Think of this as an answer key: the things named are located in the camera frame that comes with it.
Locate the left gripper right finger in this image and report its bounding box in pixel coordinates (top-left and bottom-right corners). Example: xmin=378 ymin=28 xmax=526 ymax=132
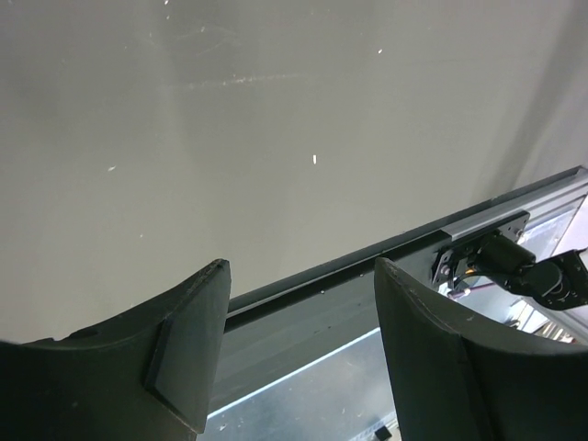
xmin=374 ymin=258 xmax=587 ymax=441

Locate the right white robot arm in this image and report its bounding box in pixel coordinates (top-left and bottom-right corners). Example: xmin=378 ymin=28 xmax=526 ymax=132
xmin=431 ymin=230 xmax=587 ymax=311

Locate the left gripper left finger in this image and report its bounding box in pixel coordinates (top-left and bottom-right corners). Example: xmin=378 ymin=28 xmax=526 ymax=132
xmin=1 ymin=259 xmax=232 ymax=440

